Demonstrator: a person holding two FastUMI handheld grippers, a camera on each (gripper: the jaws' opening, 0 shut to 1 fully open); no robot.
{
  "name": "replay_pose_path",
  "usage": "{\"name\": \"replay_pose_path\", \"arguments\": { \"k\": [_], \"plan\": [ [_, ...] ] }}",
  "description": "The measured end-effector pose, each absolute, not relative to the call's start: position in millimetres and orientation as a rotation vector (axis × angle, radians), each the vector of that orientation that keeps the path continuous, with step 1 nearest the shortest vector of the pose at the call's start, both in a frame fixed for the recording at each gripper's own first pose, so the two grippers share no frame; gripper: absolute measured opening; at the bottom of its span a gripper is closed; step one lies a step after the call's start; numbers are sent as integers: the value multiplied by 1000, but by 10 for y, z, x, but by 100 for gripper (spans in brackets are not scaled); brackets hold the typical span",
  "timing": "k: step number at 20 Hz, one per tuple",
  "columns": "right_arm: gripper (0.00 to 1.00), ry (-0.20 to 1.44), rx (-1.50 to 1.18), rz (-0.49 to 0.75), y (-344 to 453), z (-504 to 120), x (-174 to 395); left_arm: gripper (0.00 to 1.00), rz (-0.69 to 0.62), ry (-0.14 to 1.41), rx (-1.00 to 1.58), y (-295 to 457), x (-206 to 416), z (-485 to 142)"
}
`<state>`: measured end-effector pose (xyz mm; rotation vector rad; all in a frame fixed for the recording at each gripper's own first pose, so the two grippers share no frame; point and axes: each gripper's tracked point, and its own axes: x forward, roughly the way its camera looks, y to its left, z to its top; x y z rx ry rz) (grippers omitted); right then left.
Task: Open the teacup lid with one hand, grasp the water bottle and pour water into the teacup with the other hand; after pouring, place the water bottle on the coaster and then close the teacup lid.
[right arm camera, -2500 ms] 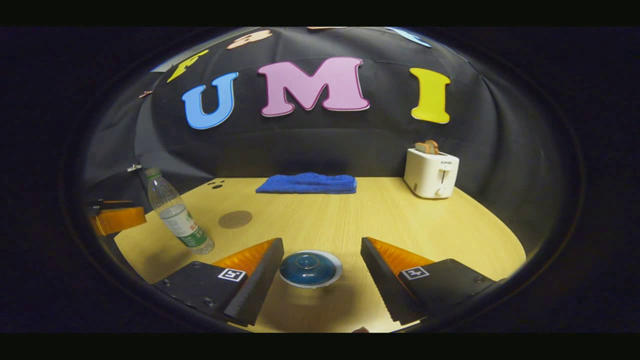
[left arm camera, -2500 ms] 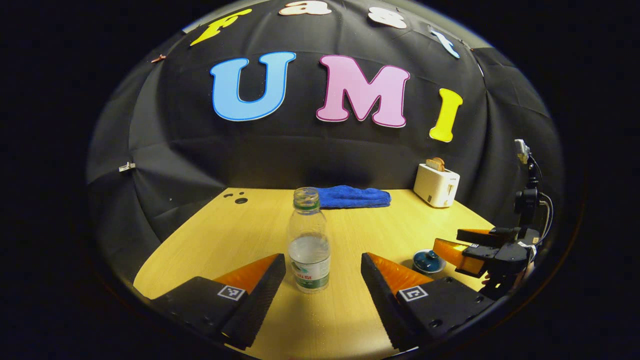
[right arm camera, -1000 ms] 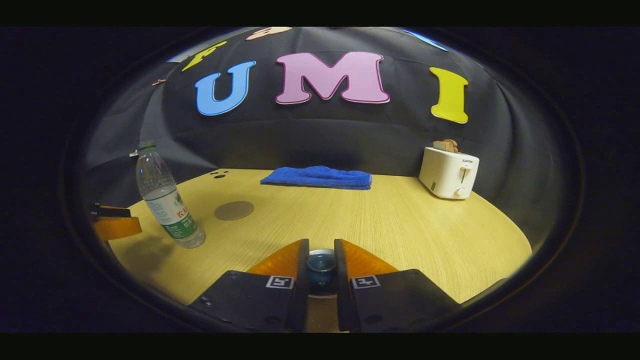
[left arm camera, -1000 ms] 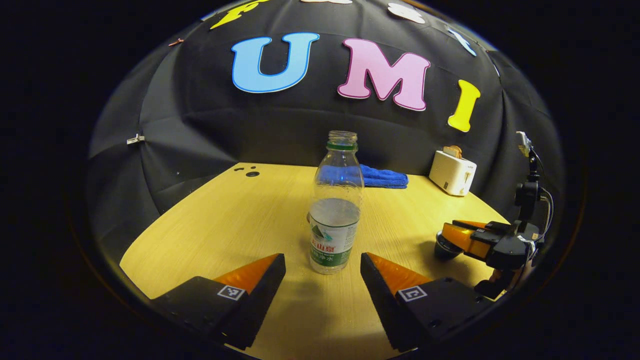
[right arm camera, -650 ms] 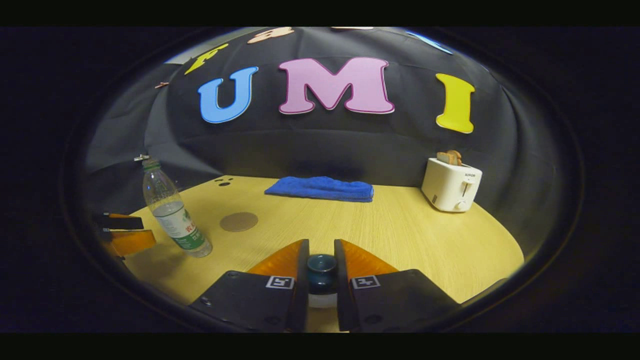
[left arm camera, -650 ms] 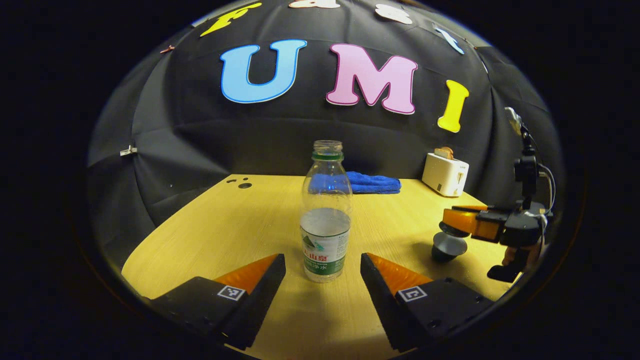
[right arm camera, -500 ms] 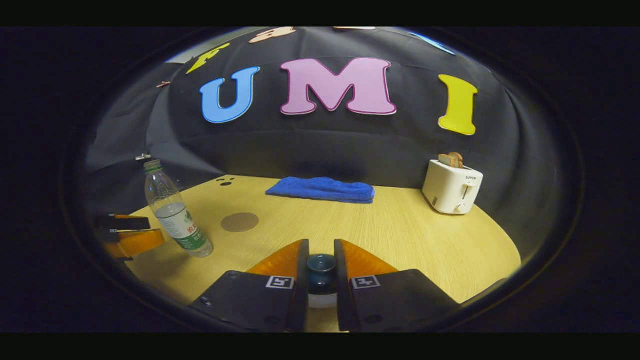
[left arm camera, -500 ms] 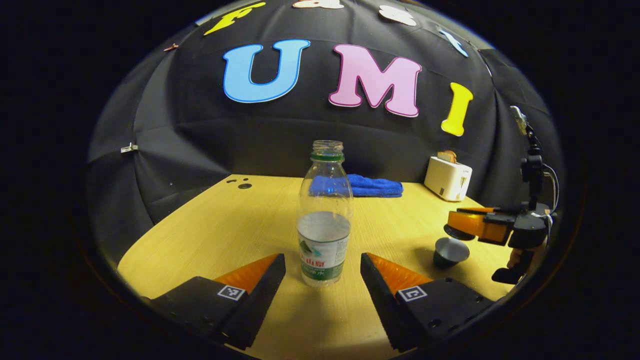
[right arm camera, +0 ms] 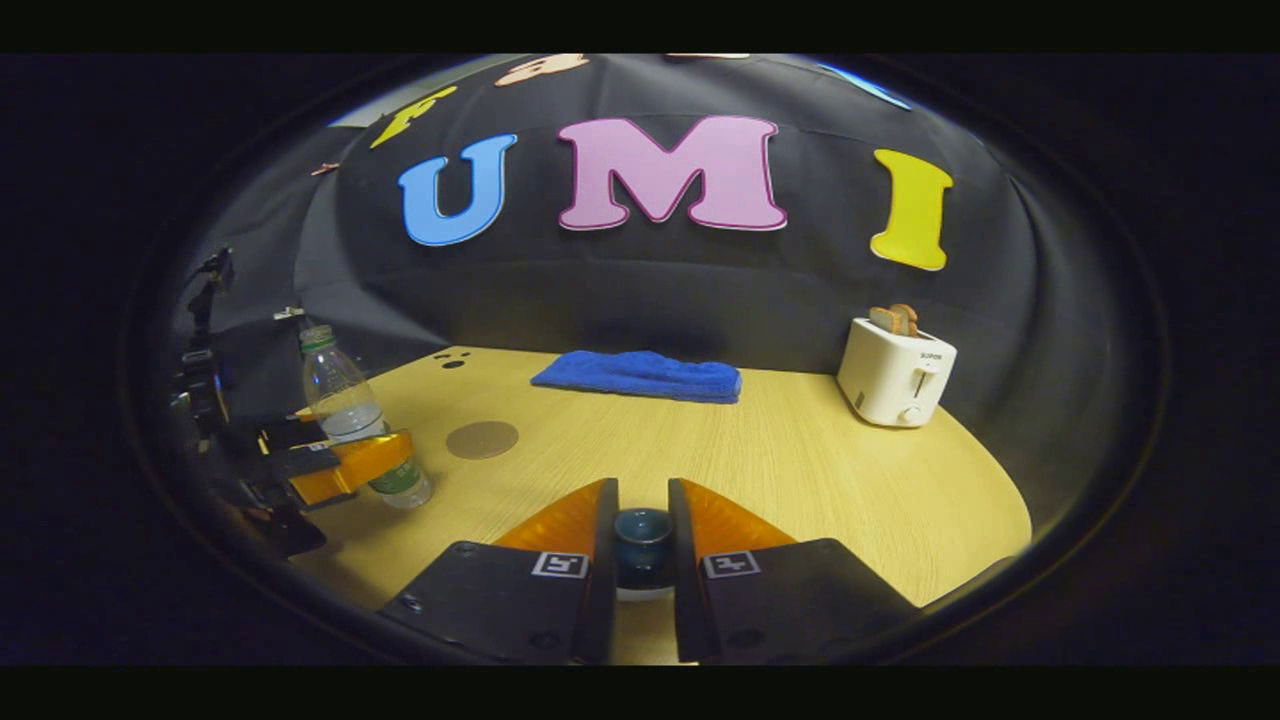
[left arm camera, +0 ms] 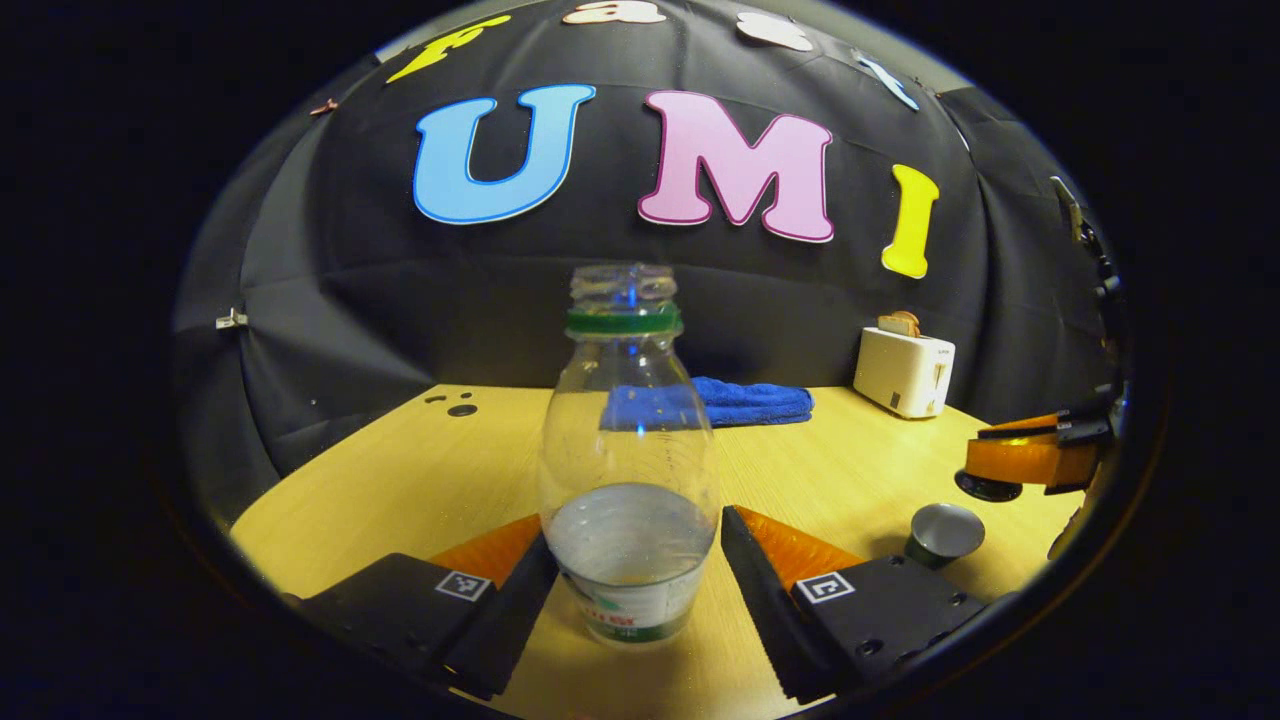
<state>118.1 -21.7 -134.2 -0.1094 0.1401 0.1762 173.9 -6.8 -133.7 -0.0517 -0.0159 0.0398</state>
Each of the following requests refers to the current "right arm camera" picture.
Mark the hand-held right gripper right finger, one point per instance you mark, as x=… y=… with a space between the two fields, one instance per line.
x=685 y=610

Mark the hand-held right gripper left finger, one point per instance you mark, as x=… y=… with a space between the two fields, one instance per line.
x=603 y=600

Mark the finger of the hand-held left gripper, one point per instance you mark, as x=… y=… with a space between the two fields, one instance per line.
x=350 y=465
x=295 y=445

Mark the clear plastic water bottle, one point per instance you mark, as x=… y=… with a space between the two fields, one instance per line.
x=345 y=395

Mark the dark blue teacup lid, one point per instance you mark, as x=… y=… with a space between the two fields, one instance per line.
x=643 y=535

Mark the white cloth clip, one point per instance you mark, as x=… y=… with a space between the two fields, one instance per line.
x=290 y=313

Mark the blue folded towel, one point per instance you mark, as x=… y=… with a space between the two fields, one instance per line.
x=640 y=376

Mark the red cloth clip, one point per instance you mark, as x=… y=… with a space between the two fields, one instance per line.
x=325 y=168

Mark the white toaster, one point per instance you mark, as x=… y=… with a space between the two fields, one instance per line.
x=890 y=385

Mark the black backdrop cloth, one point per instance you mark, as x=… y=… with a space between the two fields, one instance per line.
x=700 y=290

